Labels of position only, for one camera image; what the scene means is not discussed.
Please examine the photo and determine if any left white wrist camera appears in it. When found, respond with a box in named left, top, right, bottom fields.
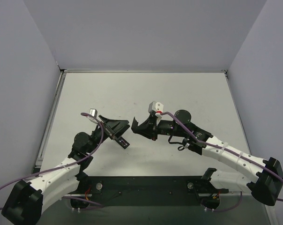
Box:
left=88, top=108, right=97, bottom=124

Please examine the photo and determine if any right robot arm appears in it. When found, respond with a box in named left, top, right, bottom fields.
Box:
left=131, top=110, right=283, bottom=206

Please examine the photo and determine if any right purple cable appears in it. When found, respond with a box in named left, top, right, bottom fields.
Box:
left=160, top=111, right=283, bottom=213

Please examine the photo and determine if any aluminium front rail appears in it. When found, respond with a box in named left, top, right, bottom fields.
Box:
left=19, top=174, right=272, bottom=197

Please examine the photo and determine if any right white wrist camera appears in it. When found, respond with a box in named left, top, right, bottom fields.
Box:
left=148, top=101, right=164, bottom=120

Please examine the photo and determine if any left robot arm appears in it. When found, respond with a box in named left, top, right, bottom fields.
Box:
left=1, top=113, right=130, bottom=225

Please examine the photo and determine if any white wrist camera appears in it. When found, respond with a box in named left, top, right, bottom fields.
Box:
left=88, top=108, right=97, bottom=124
left=148, top=101, right=164, bottom=120

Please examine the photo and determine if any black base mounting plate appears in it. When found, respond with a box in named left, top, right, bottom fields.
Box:
left=73, top=176, right=229, bottom=206

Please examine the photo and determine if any black remote control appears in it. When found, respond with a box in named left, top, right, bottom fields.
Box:
left=116, top=136, right=130, bottom=149

